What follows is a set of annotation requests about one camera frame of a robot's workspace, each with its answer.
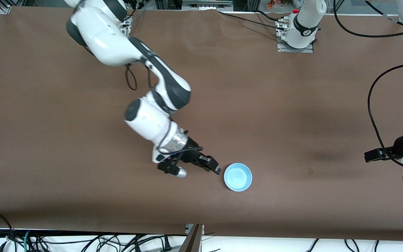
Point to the aluminium frame post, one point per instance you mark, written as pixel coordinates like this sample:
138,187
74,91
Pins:
192,241

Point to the aluminium corner bracket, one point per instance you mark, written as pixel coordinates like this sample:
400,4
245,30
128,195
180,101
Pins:
5,9

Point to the aluminium profile bar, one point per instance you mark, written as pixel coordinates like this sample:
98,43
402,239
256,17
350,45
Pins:
205,5

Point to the blue bowl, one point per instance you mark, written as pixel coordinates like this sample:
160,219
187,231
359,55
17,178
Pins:
238,177

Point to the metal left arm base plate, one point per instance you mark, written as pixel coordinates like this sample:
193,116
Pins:
308,50

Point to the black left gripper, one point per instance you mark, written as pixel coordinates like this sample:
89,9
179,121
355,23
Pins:
394,149

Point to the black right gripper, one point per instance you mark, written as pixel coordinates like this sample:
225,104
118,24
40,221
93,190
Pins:
192,155

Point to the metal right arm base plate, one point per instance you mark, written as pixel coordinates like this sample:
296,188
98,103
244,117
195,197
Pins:
128,26

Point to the orange object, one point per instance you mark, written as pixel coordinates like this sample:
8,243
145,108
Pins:
275,3

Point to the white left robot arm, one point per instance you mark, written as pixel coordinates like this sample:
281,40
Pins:
304,28

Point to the black power plug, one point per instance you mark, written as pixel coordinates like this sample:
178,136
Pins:
167,243

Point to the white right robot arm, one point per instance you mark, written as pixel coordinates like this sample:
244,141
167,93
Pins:
100,31

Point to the brown table cover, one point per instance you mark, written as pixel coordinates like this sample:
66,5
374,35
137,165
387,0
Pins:
257,105

